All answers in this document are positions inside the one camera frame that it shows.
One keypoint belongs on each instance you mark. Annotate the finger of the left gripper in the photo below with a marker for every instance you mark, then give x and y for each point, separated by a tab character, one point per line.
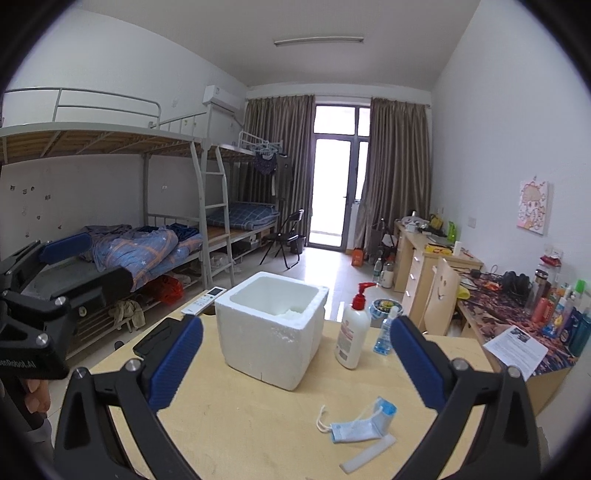
27	262
96	292

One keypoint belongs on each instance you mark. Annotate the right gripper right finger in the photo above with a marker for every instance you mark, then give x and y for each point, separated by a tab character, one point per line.
505	445

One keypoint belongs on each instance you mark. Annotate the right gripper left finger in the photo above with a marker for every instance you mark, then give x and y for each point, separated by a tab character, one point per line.
88	445

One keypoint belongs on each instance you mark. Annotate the blue face mask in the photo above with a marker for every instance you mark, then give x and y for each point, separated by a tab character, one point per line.
372	424

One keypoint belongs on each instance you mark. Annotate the person's left hand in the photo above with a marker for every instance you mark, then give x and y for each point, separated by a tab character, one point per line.
37	397

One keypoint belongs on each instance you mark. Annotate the blue plaid quilt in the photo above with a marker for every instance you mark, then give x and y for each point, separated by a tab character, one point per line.
145	252

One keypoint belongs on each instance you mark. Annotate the black smartphone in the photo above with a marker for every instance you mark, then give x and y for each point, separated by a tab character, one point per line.
162	344

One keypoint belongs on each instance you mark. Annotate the metal bunk bed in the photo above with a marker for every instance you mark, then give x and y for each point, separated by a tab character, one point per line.
73	157

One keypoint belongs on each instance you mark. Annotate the white remote control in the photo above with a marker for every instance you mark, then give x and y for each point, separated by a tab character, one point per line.
202	302

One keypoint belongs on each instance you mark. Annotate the printed paper sheet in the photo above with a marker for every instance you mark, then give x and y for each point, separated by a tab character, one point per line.
515	347

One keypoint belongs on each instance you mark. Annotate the teal toiletry bottle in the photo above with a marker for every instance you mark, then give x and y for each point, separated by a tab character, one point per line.
579	334

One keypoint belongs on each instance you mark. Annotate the wooden desk with drawers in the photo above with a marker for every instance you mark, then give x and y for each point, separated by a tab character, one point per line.
485	311

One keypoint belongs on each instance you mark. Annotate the white styrofoam box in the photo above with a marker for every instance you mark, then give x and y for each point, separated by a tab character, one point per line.
270	327

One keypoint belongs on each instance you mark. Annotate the blue spray bottle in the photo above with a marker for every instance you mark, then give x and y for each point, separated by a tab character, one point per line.
383	344

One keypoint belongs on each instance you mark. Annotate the black headphones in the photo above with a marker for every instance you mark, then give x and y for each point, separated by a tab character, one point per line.
517	286

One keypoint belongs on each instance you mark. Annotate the wooden smiley chair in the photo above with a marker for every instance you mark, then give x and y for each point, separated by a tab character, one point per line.
442	299

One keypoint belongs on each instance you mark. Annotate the black folding chair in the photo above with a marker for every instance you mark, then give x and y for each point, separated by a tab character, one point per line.
285	236

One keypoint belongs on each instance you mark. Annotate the grey trash bin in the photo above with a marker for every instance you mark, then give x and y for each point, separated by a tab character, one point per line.
380	309

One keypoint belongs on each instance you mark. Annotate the white lotion pump bottle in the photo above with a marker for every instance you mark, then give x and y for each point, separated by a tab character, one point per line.
354	328

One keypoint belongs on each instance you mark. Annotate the white air conditioner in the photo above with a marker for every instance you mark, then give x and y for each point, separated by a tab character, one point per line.
214	95

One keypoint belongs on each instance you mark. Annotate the left brown curtain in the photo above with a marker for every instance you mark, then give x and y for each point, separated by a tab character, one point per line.
289	121

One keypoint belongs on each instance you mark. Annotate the brown curtain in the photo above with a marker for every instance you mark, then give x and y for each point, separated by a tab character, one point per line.
289	121
399	167

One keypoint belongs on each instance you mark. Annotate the balcony glass door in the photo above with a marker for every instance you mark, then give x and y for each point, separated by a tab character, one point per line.
342	134

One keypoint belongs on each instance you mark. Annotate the right brown curtain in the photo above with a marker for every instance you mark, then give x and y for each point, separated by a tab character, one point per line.
399	167

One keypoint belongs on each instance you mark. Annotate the ceiling tube light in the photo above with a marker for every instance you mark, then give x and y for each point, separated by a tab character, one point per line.
320	39

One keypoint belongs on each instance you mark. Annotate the anime wall picture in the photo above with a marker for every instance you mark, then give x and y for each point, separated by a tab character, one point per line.
533	205

